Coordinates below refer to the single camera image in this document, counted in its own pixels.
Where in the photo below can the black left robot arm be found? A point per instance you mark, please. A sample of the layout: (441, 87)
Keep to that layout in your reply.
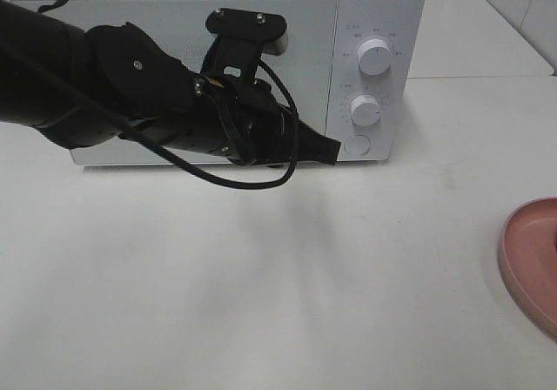
(82, 88)

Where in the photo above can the white microwave door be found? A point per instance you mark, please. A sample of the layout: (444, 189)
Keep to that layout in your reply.
(178, 28)

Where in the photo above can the pink round plate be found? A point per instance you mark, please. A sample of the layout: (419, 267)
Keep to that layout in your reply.
(527, 261)

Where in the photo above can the round white door button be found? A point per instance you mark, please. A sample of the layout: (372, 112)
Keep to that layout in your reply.
(357, 145)

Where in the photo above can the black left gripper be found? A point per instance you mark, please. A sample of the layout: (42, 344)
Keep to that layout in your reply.
(245, 124)

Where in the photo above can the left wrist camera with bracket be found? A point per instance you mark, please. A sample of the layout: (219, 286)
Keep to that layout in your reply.
(241, 37)

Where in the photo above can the upper white power knob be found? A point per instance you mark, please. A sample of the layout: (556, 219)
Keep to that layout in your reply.
(374, 55)

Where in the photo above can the white microwave oven body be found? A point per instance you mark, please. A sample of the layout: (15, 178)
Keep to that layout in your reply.
(356, 21)

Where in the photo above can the white timer knob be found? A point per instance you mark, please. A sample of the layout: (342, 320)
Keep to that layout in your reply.
(365, 110)

